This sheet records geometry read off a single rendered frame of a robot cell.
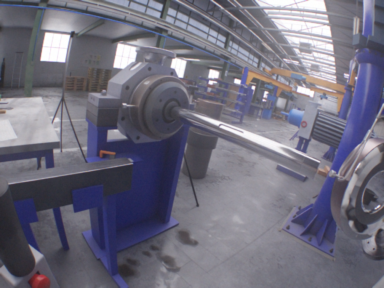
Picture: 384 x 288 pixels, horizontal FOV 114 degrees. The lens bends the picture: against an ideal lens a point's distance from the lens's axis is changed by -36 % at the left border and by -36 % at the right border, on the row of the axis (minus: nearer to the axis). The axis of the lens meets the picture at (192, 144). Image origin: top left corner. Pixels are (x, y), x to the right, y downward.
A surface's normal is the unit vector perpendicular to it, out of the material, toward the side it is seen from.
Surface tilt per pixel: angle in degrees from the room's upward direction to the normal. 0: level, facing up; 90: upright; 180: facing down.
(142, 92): 65
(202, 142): 90
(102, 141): 90
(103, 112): 90
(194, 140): 90
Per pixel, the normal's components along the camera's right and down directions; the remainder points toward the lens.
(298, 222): -0.36, 0.21
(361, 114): -0.77, 0.03
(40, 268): 0.96, 0.25
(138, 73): 0.72, 0.36
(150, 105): 0.24, 0.26
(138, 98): -0.59, -0.14
